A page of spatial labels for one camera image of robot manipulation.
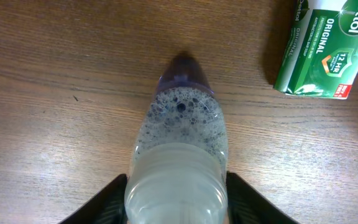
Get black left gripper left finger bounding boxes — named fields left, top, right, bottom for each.
left=60, top=174, right=127, bottom=224

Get clear purple soap bottle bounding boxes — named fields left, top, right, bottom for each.
left=124, top=52, right=228, bottom=224

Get green soap bar box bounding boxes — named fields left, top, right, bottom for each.
left=274, top=0, right=358, bottom=100

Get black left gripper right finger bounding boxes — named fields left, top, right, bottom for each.
left=226, top=172, right=298, bottom=224

